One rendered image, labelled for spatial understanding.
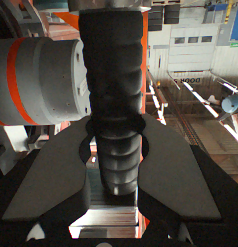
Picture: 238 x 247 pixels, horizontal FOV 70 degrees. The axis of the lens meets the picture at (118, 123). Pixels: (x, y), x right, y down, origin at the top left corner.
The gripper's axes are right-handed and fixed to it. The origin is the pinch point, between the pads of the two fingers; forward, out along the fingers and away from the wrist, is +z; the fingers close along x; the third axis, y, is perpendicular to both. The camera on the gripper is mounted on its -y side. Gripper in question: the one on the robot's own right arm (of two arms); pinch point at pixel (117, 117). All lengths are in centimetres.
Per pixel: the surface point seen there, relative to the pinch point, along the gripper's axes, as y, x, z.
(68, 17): -9, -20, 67
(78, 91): 1.9, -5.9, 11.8
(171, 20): -11, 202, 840
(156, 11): -49, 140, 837
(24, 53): -3.3, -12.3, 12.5
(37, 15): -8.9, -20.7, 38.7
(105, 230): 10.2, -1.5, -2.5
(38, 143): 16.0, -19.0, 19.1
